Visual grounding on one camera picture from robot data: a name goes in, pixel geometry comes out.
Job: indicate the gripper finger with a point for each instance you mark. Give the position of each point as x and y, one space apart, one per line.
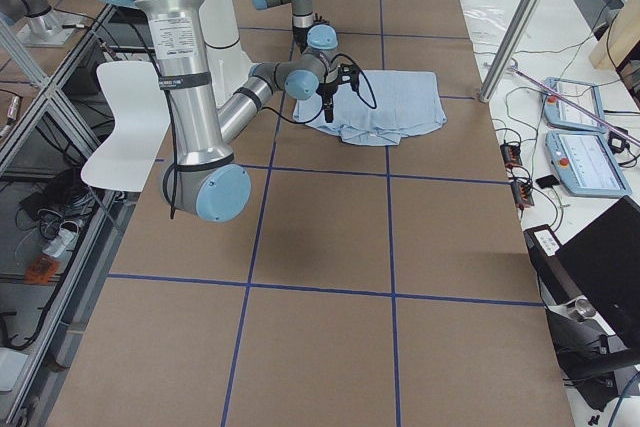
328 109

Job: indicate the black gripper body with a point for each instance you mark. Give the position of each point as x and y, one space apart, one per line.
301 36
328 92

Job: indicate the light blue striped shirt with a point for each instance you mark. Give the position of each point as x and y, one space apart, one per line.
396 105

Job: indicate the second robot arm behind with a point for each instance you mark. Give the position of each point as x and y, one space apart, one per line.
43 25

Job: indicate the clear plastic bag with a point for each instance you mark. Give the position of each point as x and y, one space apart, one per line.
485 24

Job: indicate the white chair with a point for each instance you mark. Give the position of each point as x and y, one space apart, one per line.
124 160

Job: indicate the reacher grabber stick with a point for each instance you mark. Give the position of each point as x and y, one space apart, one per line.
515 70

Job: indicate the upper teach pendant tablet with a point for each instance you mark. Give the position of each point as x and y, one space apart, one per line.
559 115

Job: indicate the teach pendant tablet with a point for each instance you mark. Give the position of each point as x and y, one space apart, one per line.
559 115
584 164

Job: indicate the lower teach pendant tablet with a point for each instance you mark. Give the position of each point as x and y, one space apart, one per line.
584 164

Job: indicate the black laptop computer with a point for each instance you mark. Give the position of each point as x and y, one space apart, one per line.
601 262

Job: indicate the orange box on floor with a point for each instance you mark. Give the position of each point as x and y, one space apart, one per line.
41 270

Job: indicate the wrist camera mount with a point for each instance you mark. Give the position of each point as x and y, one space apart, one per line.
319 20
349 74

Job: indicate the aluminium frame post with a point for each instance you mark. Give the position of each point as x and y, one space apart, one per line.
511 39

